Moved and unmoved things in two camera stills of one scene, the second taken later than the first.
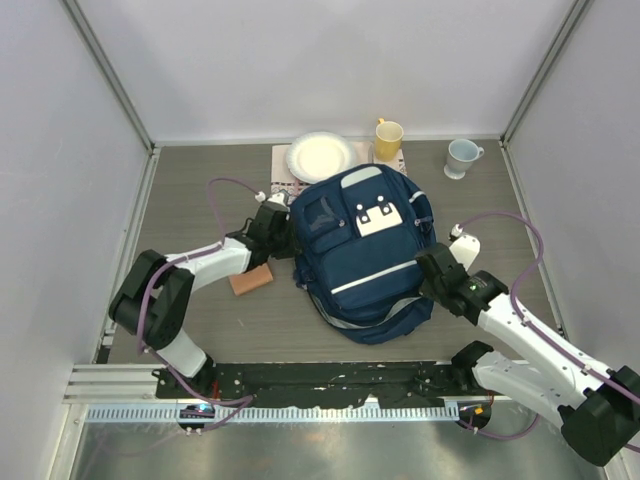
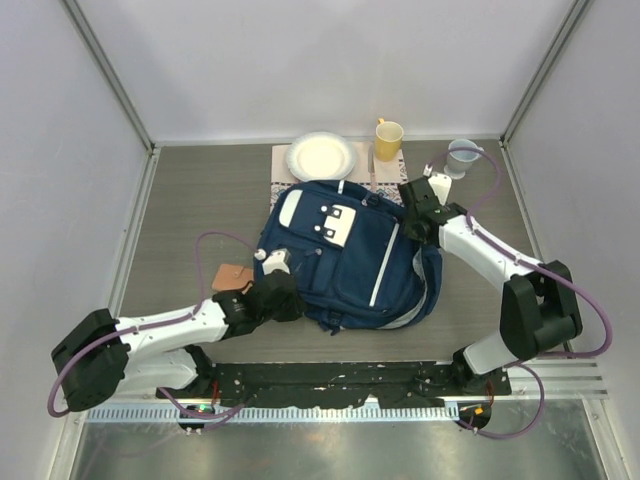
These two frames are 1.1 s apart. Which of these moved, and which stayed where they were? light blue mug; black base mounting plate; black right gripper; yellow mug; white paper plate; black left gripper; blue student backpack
Moved: blue student backpack; black right gripper; black left gripper
Stayed: yellow mug; black base mounting plate; white paper plate; light blue mug
